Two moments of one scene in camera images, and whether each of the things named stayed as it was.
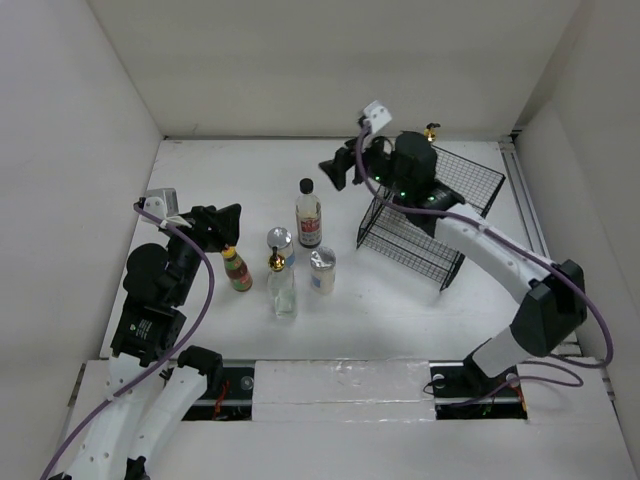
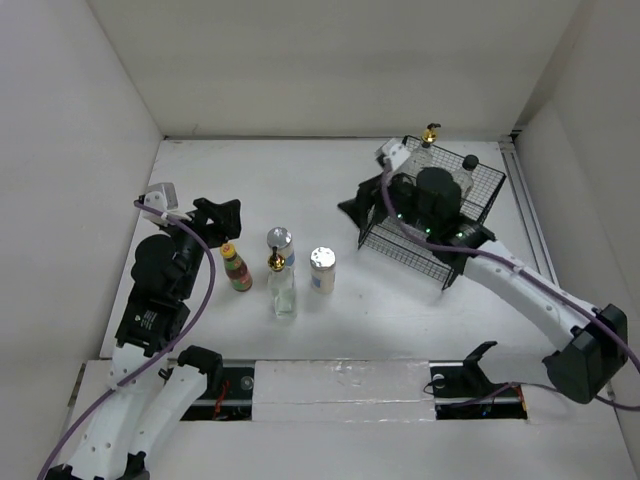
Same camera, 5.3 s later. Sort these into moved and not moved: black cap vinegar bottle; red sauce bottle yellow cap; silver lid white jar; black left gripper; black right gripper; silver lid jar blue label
Moved: black right gripper; black cap vinegar bottle
Not moved: silver lid jar blue label; red sauce bottle yellow cap; silver lid white jar; black left gripper
